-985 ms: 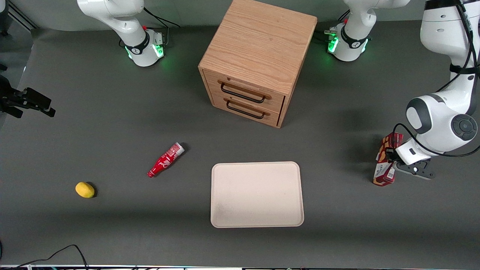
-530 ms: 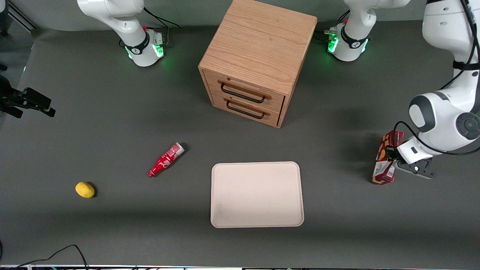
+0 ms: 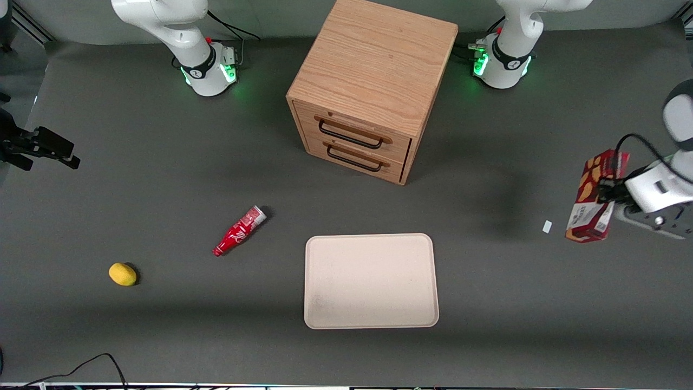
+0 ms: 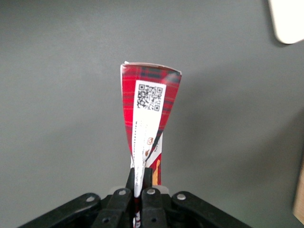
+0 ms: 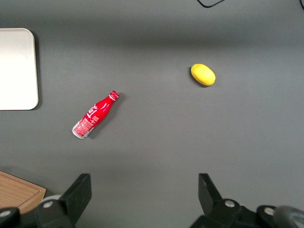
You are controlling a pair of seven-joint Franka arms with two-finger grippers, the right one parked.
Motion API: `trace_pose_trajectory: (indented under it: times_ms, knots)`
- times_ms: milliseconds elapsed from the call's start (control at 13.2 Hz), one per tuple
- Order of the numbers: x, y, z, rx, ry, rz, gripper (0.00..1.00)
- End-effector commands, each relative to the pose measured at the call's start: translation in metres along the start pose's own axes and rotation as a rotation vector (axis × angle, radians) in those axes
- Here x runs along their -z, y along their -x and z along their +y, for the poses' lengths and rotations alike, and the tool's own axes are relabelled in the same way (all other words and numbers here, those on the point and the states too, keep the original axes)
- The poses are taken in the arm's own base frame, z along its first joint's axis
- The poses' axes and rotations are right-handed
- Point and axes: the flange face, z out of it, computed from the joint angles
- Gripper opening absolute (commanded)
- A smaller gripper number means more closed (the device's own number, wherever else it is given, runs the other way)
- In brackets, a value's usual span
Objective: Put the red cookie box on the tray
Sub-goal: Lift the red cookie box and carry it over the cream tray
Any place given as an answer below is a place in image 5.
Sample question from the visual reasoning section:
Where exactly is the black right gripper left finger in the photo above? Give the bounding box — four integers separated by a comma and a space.
35, 173, 93, 228

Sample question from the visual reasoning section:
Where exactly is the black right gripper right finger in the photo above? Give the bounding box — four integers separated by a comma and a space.
190, 173, 257, 228

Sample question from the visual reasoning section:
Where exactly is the white rectangular tray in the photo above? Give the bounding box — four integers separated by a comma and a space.
0, 28, 39, 111

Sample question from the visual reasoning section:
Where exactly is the wooden drawer cabinet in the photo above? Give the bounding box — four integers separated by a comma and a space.
0, 170, 47, 214

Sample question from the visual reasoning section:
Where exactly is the red cola bottle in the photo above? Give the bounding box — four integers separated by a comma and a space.
71, 90, 120, 139

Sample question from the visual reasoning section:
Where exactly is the yellow lemon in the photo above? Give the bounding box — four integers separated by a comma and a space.
190, 63, 216, 86

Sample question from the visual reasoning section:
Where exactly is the black looped cable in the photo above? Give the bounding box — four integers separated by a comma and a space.
196, 0, 226, 9

